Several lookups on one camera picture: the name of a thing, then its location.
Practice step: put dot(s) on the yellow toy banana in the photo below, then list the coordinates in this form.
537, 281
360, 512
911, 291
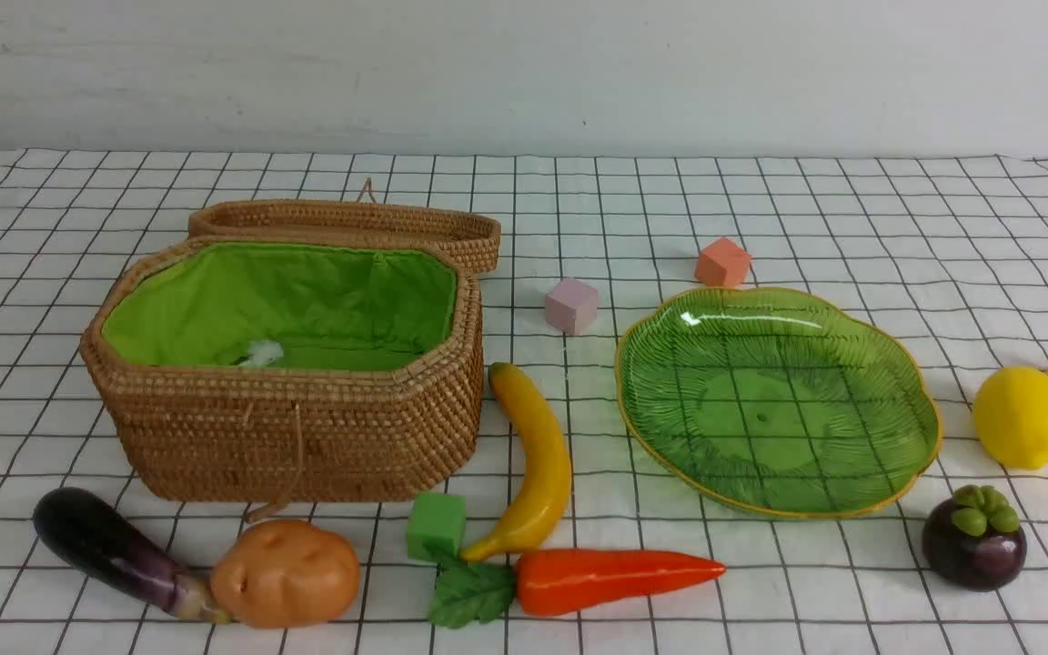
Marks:
546, 487

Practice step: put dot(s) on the woven rattan basket lid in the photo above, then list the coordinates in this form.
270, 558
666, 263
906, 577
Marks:
471, 240

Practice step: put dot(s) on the dark purple toy mangosteen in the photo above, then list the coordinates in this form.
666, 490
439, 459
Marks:
974, 539

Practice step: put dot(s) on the woven rattan basket green lining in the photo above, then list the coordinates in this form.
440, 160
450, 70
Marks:
291, 368

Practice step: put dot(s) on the yellow toy lemon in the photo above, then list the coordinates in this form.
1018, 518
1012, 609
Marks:
1010, 416

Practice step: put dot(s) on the white black grid tablecloth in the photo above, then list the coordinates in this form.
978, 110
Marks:
949, 256

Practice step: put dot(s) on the orange toy carrot green leaves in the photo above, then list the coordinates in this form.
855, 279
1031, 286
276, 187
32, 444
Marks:
552, 582

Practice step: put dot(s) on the pink foam cube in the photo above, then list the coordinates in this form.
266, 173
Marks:
571, 306

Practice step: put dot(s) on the orange-brown toy potato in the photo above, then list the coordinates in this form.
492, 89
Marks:
286, 574

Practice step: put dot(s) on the orange foam cube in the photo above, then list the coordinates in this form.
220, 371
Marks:
722, 263

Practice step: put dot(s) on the green glass leaf plate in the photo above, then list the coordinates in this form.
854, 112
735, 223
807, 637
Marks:
776, 402

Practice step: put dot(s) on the purple toy eggplant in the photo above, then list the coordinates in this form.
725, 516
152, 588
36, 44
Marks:
87, 533

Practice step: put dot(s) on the green foam cube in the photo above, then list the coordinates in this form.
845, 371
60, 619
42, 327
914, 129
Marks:
436, 527

